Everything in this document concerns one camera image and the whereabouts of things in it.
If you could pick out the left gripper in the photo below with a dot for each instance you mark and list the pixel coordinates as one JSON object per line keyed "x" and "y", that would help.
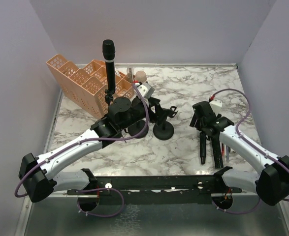
{"x": 156, "y": 108}

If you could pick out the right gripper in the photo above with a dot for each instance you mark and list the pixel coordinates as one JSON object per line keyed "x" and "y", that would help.
{"x": 208, "y": 131}

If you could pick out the black slim microphone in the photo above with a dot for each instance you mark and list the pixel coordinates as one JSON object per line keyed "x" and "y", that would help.
{"x": 202, "y": 148}

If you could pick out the black round-base stand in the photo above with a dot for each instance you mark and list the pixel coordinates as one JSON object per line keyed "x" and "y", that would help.
{"x": 166, "y": 130}
{"x": 137, "y": 127}

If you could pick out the black tripod mic stand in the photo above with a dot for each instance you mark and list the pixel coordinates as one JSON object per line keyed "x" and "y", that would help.
{"x": 109, "y": 98}

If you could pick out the beige microphone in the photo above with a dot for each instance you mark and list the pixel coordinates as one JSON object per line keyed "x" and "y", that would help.
{"x": 140, "y": 76}

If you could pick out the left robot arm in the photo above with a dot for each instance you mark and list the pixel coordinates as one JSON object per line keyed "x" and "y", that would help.
{"x": 44, "y": 174}

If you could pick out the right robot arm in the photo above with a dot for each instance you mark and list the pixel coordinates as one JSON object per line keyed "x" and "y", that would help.
{"x": 270, "y": 181}

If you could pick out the black microphone silver grille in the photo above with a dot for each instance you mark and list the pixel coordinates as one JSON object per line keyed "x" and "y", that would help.
{"x": 217, "y": 153}

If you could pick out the pens in white packet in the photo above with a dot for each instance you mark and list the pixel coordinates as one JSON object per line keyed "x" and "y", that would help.
{"x": 226, "y": 151}

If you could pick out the clear ruler in organizer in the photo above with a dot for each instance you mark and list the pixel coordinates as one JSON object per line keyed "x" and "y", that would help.
{"x": 130, "y": 74}

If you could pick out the markers in organizer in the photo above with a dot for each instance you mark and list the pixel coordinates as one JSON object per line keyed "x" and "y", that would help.
{"x": 117, "y": 73}

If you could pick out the peach plastic desk organizer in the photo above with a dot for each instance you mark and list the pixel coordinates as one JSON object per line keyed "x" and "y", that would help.
{"x": 84, "y": 86}

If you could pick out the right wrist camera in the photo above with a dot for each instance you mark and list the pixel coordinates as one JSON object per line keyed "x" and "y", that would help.
{"x": 216, "y": 105}

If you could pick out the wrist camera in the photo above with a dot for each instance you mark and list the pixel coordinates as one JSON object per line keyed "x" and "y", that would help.
{"x": 144, "y": 88}
{"x": 216, "y": 105}

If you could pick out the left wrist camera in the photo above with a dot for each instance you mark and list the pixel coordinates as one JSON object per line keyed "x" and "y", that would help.
{"x": 144, "y": 88}

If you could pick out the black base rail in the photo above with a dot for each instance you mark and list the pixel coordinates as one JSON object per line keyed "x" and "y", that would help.
{"x": 155, "y": 190}

